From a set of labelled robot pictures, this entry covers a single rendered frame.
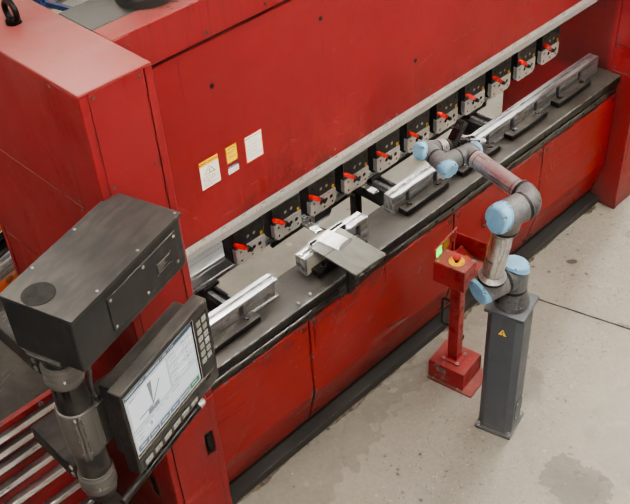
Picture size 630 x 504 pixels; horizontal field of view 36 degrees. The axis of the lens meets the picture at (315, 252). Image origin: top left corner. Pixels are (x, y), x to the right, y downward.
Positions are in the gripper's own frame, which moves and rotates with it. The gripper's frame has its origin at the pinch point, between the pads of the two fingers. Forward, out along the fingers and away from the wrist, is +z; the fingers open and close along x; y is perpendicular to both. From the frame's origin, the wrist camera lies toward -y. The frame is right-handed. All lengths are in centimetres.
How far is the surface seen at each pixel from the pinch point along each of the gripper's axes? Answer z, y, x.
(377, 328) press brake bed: -21, 96, -32
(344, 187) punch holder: -53, 20, -23
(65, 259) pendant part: -203, 5, 40
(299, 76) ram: -90, -30, -7
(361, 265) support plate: -56, 49, -6
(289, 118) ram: -92, -15, -10
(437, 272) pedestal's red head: -7, 63, -10
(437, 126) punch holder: 3.8, 1.1, -28.6
